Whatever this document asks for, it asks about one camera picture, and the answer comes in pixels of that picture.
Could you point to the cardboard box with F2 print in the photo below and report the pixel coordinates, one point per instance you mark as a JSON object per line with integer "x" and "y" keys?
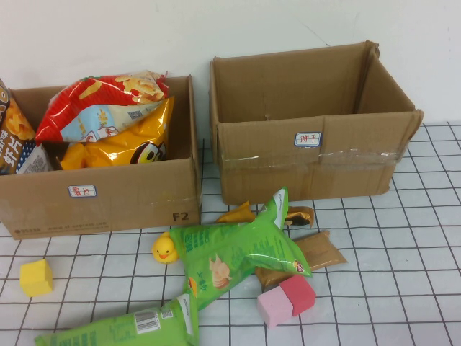
{"x": 144, "y": 202}

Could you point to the red fries snack bag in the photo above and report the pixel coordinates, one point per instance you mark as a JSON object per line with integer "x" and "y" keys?
{"x": 72, "y": 101}

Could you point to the white label on F2 box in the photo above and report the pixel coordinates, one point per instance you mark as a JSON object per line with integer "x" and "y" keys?
{"x": 82, "y": 191}

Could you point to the dark pink foam cube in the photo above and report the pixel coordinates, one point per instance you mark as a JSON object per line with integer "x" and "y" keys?
{"x": 300, "y": 293}

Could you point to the tall taped cardboard box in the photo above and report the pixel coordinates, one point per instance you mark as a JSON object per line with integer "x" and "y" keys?
{"x": 259, "y": 173}

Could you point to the green bag with barcode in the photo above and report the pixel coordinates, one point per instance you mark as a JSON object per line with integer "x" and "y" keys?
{"x": 119, "y": 331}

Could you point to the yellow orange chip bag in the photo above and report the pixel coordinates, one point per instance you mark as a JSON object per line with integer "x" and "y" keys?
{"x": 137, "y": 140}

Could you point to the shiny dark gold snack packet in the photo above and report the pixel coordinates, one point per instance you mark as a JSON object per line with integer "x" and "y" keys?
{"x": 300, "y": 215}

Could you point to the yellow gold snack packet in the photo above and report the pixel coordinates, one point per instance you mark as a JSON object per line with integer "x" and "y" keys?
{"x": 237, "y": 214}

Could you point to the brown blue shrimp chip bag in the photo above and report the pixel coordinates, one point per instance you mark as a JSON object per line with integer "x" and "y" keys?
{"x": 18, "y": 144}

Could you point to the green bag with chip picture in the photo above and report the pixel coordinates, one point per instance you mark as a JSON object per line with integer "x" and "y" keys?
{"x": 230, "y": 248}

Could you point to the flat brown snack packet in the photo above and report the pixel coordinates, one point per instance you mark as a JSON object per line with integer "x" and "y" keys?
{"x": 320, "y": 252}

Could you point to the yellow foam cube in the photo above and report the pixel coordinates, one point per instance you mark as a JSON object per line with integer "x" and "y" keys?
{"x": 36, "y": 279}

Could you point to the yellow rubber duck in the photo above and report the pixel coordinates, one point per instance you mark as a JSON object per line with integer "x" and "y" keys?
{"x": 164, "y": 250}

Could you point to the light pink foam cube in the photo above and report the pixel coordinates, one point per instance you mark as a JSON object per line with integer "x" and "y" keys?
{"x": 273, "y": 310}

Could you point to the white label on tall box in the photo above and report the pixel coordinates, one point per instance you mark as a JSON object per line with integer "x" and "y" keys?
{"x": 308, "y": 139}

